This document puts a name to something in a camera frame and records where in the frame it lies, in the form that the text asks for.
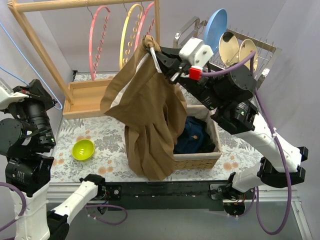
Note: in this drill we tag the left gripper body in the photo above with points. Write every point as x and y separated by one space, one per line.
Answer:
35 90

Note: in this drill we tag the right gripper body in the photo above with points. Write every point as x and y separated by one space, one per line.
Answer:
171 67

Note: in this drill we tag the brown garment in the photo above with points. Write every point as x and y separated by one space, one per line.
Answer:
153 111

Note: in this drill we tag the yellow hanger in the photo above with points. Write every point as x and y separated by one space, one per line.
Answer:
129 33

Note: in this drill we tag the blue denim garment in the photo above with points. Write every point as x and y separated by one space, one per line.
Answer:
192 137

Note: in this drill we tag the blue wire hanger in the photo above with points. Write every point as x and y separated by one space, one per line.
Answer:
18 66

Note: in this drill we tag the black skirt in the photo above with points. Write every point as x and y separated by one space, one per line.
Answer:
207 146

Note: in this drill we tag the pink hanger with denim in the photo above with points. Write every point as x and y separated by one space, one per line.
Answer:
97 35

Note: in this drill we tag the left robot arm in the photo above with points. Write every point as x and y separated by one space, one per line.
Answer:
26 139

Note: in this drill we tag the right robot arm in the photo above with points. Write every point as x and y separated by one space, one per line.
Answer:
227 93

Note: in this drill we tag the cream plate with dark spot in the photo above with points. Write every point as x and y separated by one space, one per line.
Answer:
229 49

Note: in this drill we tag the wooden clothes rack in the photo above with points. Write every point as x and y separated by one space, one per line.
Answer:
82 99

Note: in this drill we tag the wicker basket with liner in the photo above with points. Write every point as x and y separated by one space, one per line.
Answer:
205 160

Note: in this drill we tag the blue plate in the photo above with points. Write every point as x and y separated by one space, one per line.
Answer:
216 26

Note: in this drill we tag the cream plate with flowers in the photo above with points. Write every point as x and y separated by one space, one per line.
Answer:
246 48

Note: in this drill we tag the lime green bowl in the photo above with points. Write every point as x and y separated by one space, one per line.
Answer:
83 150

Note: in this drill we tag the floral table mat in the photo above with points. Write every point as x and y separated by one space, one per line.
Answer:
110 160

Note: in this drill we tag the metal dish rack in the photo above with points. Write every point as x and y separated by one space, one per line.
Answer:
267 52

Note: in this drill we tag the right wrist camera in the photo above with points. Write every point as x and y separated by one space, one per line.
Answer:
197 54

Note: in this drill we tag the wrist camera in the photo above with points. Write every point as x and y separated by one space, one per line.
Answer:
197 54
8 96

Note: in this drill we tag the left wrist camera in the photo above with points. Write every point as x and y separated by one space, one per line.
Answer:
8 96

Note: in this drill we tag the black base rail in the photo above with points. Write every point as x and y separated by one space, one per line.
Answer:
171 195

